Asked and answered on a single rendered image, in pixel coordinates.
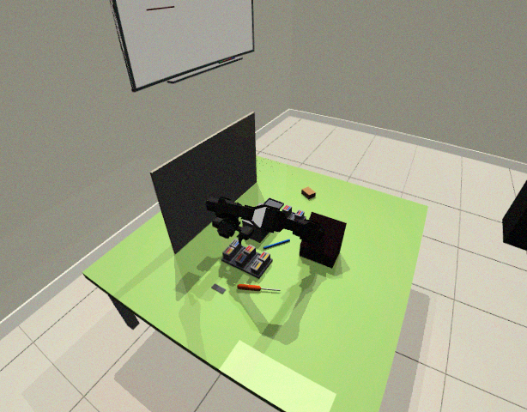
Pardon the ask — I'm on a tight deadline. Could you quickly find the brown rectangular block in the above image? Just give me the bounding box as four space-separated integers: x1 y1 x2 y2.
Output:
301 186 316 199

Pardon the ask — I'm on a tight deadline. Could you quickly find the orange-handled screwdriver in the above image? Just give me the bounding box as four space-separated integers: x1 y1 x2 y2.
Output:
237 284 281 291

